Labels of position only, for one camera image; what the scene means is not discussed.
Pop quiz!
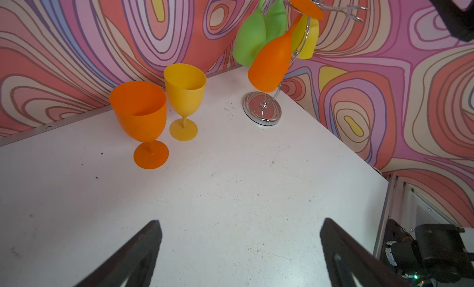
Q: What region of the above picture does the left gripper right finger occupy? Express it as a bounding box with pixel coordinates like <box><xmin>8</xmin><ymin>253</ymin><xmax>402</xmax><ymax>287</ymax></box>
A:
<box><xmin>320</xmin><ymin>218</ymin><xmax>408</xmax><ymax>287</ymax></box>

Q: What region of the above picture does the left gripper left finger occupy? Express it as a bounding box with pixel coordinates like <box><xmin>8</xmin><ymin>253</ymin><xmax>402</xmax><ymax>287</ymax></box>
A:
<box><xmin>77</xmin><ymin>220</ymin><xmax>162</xmax><ymax>287</ymax></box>

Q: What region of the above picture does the orange wine glass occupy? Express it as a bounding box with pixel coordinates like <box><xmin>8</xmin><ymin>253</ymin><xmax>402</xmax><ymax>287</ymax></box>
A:
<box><xmin>248</xmin><ymin>0</ymin><xmax>324</xmax><ymax>93</ymax></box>
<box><xmin>109</xmin><ymin>81</ymin><xmax>169</xmax><ymax>170</ymax></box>

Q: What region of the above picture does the yellow wine glass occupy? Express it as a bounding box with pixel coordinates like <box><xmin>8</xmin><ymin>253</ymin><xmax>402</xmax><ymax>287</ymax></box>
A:
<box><xmin>291</xmin><ymin>15</ymin><xmax>320</xmax><ymax>59</ymax></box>
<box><xmin>164</xmin><ymin>63</ymin><xmax>207</xmax><ymax>141</ymax></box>

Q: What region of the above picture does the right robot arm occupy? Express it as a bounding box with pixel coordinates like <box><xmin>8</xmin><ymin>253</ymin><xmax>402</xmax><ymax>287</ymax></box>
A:
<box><xmin>389</xmin><ymin>0</ymin><xmax>474</xmax><ymax>283</ymax></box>

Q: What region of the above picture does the chrome wine glass rack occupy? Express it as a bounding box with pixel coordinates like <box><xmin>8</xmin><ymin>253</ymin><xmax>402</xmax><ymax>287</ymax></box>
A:
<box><xmin>243</xmin><ymin>0</ymin><xmax>368</xmax><ymax>126</ymax></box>

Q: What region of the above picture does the left green wine glass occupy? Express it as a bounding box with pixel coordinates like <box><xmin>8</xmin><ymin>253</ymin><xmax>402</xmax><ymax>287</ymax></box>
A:
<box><xmin>233</xmin><ymin>0</ymin><xmax>266</xmax><ymax>67</ymax></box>

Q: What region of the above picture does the green wine glass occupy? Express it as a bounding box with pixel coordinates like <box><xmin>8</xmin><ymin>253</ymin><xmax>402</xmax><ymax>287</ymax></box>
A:
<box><xmin>264</xmin><ymin>0</ymin><xmax>287</xmax><ymax>43</ymax></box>
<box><xmin>233</xmin><ymin>0</ymin><xmax>266</xmax><ymax>67</ymax></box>

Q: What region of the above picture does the right green wine glass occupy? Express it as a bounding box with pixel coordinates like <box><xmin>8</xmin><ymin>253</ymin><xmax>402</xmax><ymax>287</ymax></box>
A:
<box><xmin>264</xmin><ymin>0</ymin><xmax>287</xmax><ymax>43</ymax></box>

